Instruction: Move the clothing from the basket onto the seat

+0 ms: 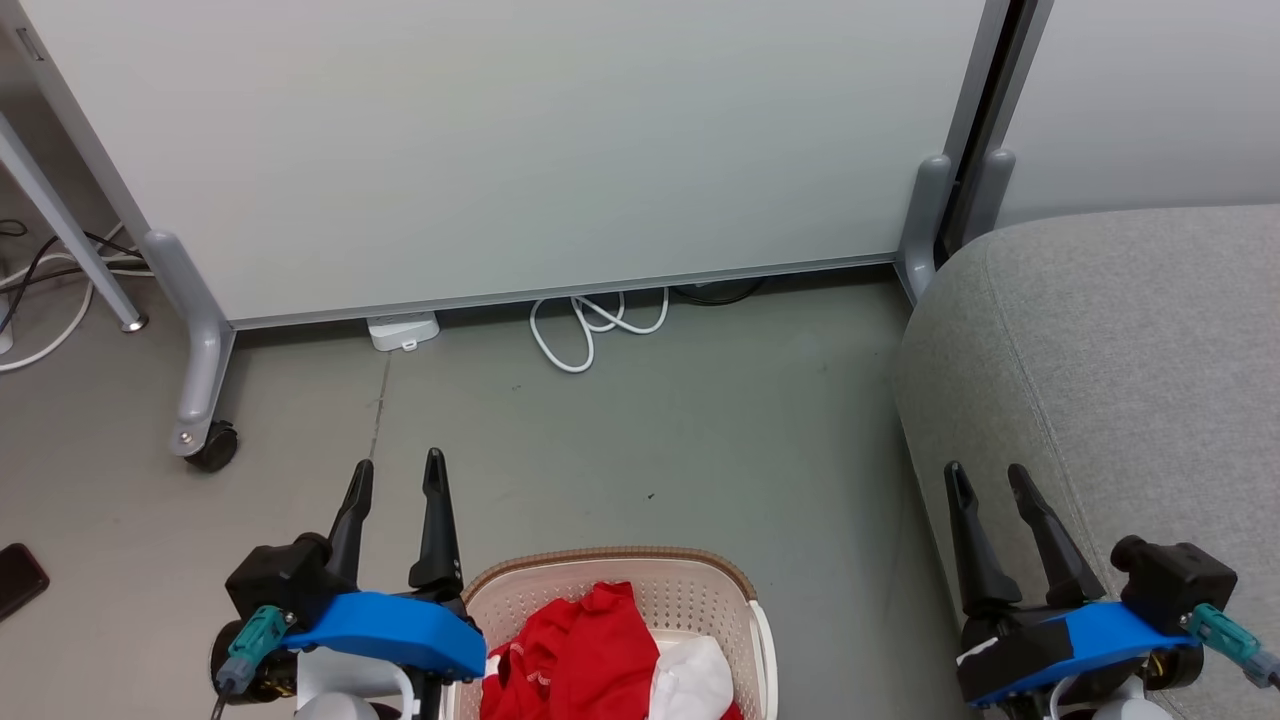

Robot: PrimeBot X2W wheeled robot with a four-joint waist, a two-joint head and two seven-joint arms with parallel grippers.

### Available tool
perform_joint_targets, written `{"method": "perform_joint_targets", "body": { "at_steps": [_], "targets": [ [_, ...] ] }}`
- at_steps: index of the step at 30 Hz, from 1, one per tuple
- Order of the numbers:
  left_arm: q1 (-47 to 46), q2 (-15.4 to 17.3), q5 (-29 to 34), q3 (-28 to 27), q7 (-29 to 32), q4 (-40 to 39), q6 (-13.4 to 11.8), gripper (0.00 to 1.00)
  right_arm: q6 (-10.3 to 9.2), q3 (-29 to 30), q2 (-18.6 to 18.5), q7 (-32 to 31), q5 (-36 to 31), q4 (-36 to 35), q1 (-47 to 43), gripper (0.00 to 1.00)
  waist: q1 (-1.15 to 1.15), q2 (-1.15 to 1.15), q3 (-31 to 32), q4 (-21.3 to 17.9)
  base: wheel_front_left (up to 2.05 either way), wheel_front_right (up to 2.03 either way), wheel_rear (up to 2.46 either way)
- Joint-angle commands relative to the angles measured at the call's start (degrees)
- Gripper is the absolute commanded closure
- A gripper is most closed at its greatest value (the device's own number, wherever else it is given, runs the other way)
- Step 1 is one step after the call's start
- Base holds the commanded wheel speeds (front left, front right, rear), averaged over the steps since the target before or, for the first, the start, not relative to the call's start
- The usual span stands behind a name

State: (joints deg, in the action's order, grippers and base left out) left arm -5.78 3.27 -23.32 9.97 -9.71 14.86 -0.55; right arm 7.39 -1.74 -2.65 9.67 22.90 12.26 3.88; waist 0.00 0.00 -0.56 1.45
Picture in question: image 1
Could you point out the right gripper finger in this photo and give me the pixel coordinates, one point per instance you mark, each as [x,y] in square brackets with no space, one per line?
[975,560]
[1055,555]

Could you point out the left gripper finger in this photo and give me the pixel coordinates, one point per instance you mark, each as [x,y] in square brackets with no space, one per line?
[436,530]
[355,520]

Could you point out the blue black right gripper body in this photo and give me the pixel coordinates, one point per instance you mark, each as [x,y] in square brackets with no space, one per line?
[1060,640]

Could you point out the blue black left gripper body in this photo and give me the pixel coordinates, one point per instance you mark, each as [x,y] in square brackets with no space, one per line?
[400,630]

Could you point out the red printed t-shirt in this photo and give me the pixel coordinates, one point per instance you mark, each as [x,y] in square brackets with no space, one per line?
[575,660]

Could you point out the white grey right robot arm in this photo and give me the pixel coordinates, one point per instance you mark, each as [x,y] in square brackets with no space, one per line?
[1120,705]

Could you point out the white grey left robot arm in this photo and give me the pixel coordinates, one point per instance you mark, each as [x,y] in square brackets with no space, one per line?
[345,695]

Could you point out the grey fabric sofa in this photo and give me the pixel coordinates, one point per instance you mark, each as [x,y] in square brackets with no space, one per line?
[1120,380]

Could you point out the black caster wheel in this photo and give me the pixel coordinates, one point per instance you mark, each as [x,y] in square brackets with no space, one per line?
[214,448]

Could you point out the white power strip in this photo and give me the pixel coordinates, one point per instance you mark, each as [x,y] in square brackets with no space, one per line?
[402,330]

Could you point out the beige perforated laundry basket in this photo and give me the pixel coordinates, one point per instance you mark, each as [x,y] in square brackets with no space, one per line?
[690,600]

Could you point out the black phone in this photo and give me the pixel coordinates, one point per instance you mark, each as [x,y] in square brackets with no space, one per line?
[18,580]

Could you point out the large white partition board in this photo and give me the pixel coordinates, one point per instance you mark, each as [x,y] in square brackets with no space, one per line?
[500,150]

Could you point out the grey metal table leg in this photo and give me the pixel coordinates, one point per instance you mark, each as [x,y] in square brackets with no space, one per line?
[60,225]

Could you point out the narrow white partition board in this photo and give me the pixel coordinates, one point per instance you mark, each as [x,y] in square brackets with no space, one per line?
[1150,100]

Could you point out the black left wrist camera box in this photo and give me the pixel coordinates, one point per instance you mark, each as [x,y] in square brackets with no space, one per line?
[280,580]

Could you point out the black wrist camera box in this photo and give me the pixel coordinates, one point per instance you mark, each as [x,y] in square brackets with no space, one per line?
[1175,585]
[280,580]

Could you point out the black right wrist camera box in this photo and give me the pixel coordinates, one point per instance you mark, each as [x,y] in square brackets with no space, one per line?
[1175,585]

